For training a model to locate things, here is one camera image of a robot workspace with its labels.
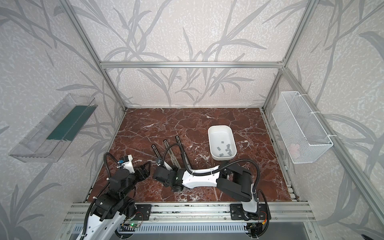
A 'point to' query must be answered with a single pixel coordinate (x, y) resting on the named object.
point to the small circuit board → (134, 225)
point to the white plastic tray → (222, 141)
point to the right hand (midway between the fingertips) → (166, 167)
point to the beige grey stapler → (174, 161)
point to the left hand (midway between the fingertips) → (149, 160)
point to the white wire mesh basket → (303, 137)
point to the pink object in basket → (293, 148)
